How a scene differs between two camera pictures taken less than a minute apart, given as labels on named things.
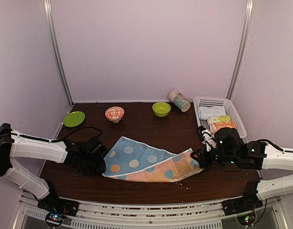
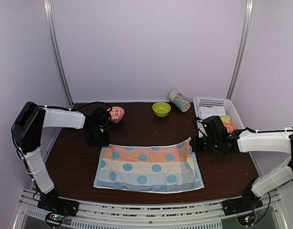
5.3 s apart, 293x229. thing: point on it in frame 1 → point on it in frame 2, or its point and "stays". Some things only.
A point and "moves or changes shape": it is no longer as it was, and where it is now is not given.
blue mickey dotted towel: (131, 160) moves or changes shape
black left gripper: (101, 169) → (104, 142)
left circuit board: (54, 219) stays
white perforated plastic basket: (201, 101) stays
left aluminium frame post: (48, 9) stays
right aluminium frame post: (235, 80) stays
